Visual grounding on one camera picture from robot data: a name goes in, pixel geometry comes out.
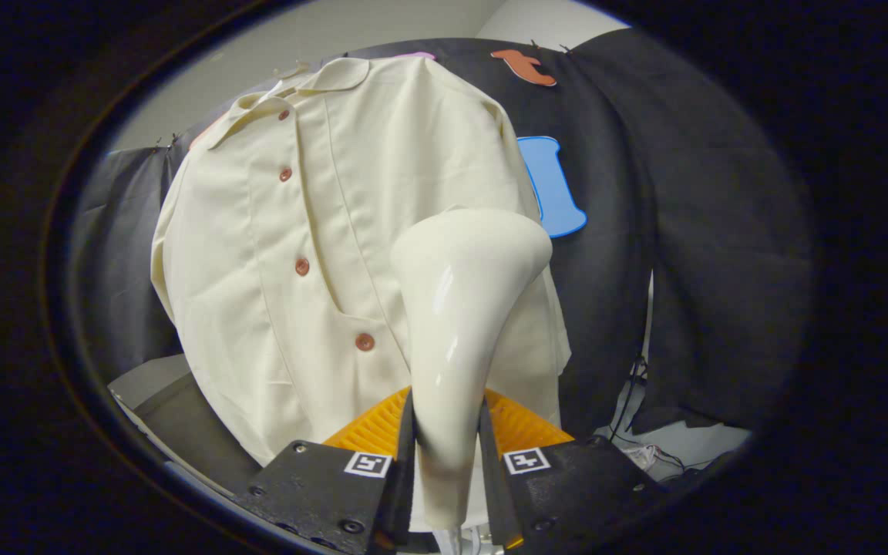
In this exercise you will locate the cream button shirt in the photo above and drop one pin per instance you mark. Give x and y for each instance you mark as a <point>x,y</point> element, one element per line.
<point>259,231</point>

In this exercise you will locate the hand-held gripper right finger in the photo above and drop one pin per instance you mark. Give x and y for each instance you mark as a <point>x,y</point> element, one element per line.
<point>490,478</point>

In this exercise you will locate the grey drawer cabinet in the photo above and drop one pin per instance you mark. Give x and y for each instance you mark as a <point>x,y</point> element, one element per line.
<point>182,416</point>

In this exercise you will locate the white garment steamer head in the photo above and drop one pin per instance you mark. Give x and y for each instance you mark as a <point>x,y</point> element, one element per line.
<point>452,308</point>

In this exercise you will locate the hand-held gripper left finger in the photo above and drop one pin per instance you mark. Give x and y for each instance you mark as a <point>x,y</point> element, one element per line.
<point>404,478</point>

